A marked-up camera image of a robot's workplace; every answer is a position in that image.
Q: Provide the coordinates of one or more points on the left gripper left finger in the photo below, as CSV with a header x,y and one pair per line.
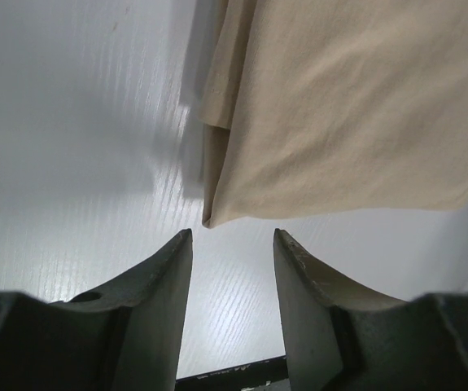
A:
x,y
125,334

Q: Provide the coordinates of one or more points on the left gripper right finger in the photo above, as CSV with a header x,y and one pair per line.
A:
x,y
341,335

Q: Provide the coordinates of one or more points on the beige t shirt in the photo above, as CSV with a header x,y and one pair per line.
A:
x,y
327,106

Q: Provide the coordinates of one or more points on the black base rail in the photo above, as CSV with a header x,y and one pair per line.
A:
x,y
268,374

